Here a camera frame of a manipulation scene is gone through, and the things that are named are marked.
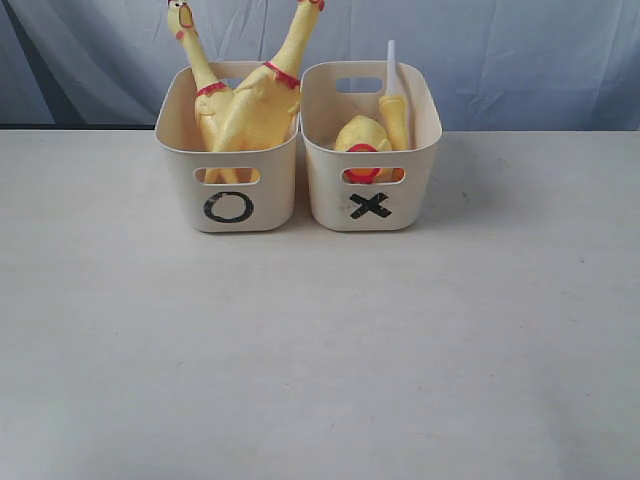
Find whole yellow rubber chicken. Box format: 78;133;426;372
167;1;234;152
213;1;325;152

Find chicken head with white tube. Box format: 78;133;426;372
379;40;412;151

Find cream bin marked X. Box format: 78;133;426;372
300;60;442;232

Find cream bin marked O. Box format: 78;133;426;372
155;67;299;233

